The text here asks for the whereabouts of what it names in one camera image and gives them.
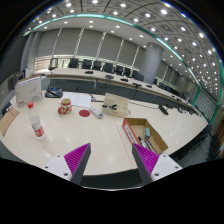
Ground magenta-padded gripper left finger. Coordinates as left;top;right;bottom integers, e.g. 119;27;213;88
42;142;92;186

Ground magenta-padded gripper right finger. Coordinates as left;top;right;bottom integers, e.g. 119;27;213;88
131;143;183;185

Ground clear red-capped water bottle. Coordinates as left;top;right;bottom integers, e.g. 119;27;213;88
27;101;47;141

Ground open cardboard box red label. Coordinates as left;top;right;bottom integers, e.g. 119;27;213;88
121;117;169;155

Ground small teal tool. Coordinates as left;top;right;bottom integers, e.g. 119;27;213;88
143;127;152;139

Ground flat round red coaster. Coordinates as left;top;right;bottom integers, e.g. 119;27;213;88
78;109;92;118

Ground white rectangular remote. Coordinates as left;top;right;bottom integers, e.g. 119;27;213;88
88;106;105;120

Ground red and cream mug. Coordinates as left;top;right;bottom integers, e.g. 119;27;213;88
57;98;73;116

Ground white printed paper sheet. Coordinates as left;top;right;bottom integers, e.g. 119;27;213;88
59;92;93;109

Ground black tool in tray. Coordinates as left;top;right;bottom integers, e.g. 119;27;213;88
101;103;118;110

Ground black desk phone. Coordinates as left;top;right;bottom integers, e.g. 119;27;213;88
44;84;64;99

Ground flat brown cardboard piece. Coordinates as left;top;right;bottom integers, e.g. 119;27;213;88
0;106;20;137

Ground black desk device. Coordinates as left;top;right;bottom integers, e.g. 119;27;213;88
0;101;13;116

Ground long curved conference desk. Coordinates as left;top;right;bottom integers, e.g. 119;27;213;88
34;67;201;114

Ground row of black office chairs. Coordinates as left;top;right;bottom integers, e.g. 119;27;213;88
67;57;145;82

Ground round ceiling lights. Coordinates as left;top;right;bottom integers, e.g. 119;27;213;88
33;0;221;91

